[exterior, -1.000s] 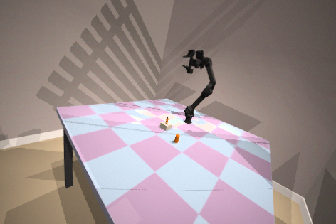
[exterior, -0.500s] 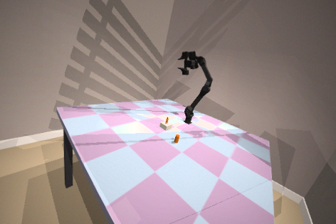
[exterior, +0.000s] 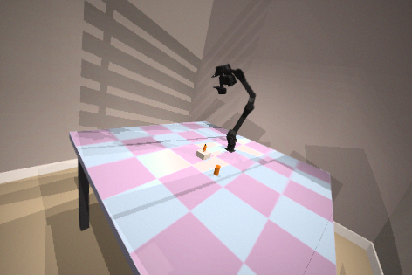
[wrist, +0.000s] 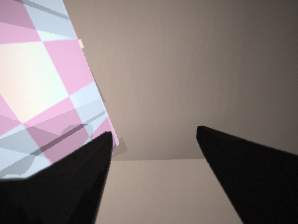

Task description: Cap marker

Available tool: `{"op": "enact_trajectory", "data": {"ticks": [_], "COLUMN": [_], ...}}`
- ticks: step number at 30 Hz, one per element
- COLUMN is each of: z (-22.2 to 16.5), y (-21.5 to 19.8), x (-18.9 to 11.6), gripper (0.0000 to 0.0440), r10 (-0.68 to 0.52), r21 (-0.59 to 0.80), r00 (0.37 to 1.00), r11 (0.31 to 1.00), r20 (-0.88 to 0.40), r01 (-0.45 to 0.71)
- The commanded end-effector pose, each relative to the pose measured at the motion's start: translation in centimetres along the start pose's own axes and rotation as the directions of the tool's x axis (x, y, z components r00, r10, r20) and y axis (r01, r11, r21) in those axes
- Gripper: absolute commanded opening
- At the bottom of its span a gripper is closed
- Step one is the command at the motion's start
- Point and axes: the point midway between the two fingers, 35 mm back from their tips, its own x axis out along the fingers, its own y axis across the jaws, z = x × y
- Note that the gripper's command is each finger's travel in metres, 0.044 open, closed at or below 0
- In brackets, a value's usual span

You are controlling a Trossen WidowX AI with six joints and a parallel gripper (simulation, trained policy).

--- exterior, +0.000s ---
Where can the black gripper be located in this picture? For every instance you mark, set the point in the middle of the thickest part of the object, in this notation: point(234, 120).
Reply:
point(222, 79)

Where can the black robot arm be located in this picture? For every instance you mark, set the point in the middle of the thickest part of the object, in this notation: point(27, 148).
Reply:
point(230, 81)

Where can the brown cylinder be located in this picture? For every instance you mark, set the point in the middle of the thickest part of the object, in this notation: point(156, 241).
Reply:
point(217, 169)

